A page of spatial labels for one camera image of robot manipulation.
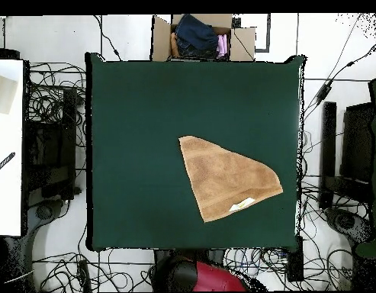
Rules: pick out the blue denim jeans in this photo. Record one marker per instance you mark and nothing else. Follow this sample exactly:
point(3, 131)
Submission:
point(195, 35)

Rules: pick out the beige paper sheet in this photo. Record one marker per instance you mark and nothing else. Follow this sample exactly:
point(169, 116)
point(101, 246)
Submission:
point(3, 94)

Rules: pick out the black metal frame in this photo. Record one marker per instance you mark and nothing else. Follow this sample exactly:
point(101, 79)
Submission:
point(328, 146)

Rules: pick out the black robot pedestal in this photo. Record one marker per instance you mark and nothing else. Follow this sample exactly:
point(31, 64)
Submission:
point(216, 255)

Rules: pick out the black power strip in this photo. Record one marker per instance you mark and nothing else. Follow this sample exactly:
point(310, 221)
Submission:
point(295, 262)

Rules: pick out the tan terry towel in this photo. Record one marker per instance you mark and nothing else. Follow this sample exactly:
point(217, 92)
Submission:
point(224, 177)

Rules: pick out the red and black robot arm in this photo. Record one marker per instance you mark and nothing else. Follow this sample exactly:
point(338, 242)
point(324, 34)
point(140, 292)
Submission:
point(206, 276)

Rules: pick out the white side table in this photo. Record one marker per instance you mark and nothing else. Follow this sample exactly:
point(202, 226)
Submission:
point(7, 183)

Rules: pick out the pink cloth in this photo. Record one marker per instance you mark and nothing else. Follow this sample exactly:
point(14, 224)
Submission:
point(222, 45)

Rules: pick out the dark green table cloth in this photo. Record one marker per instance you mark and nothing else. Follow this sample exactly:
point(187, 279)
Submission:
point(138, 152)

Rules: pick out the brown cardboard box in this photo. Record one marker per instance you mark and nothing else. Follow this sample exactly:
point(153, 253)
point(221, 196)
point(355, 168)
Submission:
point(241, 42)

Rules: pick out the black equipment rack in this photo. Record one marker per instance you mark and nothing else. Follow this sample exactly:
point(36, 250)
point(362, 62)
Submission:
point(53, 146)

